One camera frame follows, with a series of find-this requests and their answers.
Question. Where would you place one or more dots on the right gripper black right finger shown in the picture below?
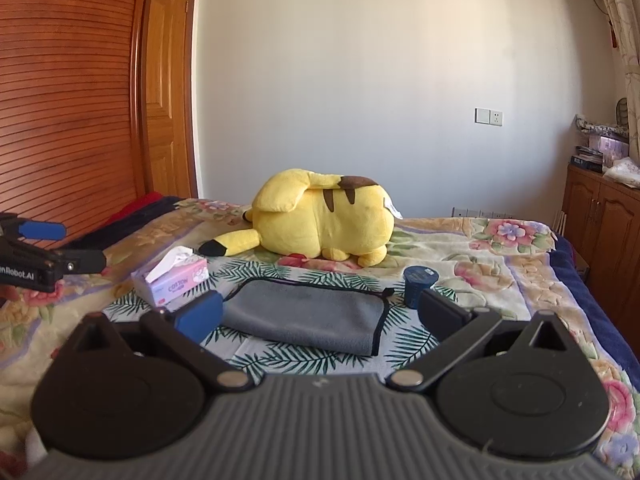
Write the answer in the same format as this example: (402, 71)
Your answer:
(462, 335)

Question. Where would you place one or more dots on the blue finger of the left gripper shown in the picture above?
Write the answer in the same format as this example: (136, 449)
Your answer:
(38, 230)

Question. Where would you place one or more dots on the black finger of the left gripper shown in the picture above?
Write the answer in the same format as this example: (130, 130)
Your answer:
(78, 261)

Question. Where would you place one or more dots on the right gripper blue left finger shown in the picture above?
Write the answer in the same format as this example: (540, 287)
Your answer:
(179, 334)

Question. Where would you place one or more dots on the purple and grey towel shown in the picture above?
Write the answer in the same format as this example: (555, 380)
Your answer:
(325, 317)

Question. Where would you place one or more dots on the pink tissue box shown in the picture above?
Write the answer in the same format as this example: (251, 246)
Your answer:
(168, 278)

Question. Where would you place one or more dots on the palm leaf print cloth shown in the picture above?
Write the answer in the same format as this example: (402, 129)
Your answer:
(404, 337)

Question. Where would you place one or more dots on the dark blue cup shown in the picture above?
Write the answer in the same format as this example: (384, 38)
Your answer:
(416, 279)

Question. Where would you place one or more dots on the floral bed blanket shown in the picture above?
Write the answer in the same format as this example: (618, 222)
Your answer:
(477, 267)

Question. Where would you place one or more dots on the red and navy pillow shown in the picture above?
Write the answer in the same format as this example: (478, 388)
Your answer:
(128, 220)

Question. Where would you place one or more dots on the yellow Pikachu plush toy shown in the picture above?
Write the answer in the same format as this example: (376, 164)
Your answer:
(301, 212)

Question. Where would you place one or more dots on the wooden side cabinet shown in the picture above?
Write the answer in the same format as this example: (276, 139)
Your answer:
(602, 224)

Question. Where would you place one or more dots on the wooden panel door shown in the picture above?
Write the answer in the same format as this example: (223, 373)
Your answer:
(169, 139)

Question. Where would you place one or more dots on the wooden slatted wardrobe door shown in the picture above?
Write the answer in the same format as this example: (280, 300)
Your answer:
(71, 107)

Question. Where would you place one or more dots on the clutter pile on cabinet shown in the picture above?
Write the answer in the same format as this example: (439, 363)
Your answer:
(605, 148)

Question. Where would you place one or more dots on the floral curtain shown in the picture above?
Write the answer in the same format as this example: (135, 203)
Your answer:
(625, 21)

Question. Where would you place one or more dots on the white wall switch socket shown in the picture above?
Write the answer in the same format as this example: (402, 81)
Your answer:
(483, 116)

